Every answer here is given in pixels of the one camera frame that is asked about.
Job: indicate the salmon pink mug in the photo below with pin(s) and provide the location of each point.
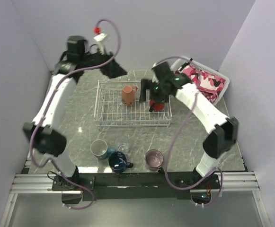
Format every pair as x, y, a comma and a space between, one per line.
128, 95

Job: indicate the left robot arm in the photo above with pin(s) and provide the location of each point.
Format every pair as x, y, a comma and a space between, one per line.
42, 133

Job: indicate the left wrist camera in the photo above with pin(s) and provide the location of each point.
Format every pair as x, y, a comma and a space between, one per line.
100, 39

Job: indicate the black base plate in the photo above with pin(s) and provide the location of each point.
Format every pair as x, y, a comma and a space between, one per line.
136, 185

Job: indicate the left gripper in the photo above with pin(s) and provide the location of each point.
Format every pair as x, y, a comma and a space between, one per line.
113, 70

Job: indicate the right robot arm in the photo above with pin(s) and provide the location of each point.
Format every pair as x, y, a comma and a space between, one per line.
222, 130

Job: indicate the light blue mug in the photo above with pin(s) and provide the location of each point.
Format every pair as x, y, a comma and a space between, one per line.
100, 149

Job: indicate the mauve purple mug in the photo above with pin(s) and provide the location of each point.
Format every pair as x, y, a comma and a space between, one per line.
154, 160

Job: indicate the dark blue mug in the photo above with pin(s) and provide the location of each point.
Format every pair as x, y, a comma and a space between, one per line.
118, 162

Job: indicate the small clear glass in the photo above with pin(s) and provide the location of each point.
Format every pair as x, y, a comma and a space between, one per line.
124, 147

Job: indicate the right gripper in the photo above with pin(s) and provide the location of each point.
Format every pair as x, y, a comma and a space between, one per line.
146, 84

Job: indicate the white wire dish rack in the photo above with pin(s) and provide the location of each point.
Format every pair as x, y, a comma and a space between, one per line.
111, 112

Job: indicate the red mug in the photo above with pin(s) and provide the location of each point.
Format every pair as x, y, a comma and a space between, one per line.
155, 105

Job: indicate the pink camouflage cloth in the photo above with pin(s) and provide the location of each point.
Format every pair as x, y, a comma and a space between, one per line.
210, 85

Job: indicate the white plastic basket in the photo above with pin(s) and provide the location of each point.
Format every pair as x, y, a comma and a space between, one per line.
189, 61

